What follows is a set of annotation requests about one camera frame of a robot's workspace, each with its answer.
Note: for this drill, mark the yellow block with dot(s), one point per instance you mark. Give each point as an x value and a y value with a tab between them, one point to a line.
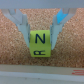
40	43

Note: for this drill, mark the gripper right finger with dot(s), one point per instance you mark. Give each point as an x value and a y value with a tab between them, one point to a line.
56	26

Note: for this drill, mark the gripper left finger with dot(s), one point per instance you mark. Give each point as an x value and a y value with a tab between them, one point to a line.
24	26

